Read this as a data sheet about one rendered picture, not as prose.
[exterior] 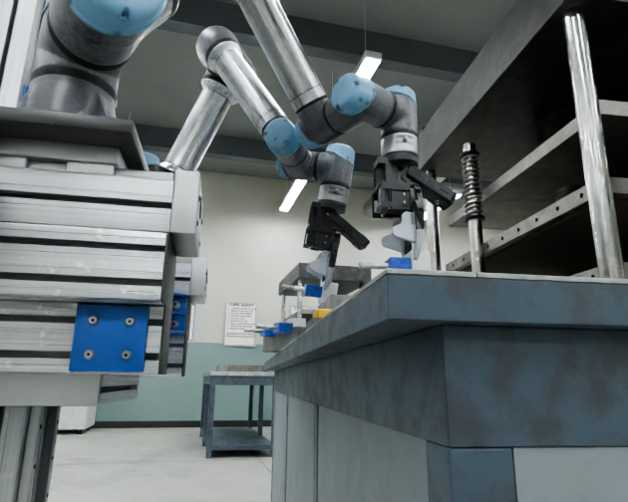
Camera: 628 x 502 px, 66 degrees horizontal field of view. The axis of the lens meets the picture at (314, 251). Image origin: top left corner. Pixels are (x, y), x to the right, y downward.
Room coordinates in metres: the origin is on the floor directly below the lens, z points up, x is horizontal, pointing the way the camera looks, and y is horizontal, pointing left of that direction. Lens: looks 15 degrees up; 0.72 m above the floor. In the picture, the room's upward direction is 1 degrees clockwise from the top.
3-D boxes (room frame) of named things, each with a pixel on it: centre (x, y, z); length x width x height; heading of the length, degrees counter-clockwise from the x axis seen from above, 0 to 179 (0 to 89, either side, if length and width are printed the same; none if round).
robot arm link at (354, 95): (0.85, -0.08, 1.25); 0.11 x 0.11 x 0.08; 39
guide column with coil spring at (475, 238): (1.98, -0.69, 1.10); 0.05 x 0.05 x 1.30
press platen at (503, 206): (1.87, -1.11, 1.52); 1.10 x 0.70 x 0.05; 8
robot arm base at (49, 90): (0.64, 0.36, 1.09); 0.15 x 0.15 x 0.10
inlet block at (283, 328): (1.31, 0.09, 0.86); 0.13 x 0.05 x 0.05; 115
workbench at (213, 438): (5.89, 0.90, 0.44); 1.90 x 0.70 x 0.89; 14
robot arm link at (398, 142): (0.89, -0.17, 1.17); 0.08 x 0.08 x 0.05
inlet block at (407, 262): (0.89, -0.15, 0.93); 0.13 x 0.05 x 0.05; 98
